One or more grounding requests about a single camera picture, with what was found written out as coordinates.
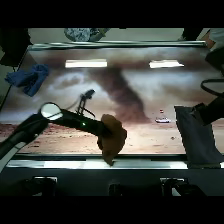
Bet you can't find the silver frame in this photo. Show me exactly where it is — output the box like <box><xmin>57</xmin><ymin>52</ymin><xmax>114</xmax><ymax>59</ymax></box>
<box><xmin>0</xmin><ymin>153</ymin><xmax>224</xmax><ymax>197</ymax></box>

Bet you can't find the patterned garment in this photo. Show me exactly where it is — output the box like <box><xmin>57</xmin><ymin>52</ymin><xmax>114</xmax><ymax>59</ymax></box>
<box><xmin>63</xmin><ymin>28</ymin><xmax>110</xmax><ymax>43</ymax></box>

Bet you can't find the brown garment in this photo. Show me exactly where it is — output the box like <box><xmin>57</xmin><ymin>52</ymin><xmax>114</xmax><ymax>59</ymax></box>
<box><xmin>96</xmin><ymin>113</ymin><xmax>128</xmax><ymax>167</ymax></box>

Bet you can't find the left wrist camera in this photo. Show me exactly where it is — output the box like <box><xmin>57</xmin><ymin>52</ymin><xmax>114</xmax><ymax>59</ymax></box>
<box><xmin>75</xmin><ymin>88</ymin><xmax>97</xmax><ymax>118</ymax></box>

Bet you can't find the grey garment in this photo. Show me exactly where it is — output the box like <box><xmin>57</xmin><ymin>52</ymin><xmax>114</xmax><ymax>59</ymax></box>
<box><xmin>173</xmin><ymin>105</ymin><xmax>224</xmax><ymax>169</ymax></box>

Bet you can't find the black cable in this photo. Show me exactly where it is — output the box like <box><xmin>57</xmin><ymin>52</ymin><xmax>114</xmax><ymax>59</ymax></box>
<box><xmin>199</xmin><ymin>77</ymin><xmax>224</xmax><ymax>99</ymax></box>

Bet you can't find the blue garment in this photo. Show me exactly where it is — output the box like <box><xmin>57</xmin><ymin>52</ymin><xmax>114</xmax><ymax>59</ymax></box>
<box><xmin>4</xmin><ymin>63</ymin><xmax>50</xmax><ymax>98</ymax></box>

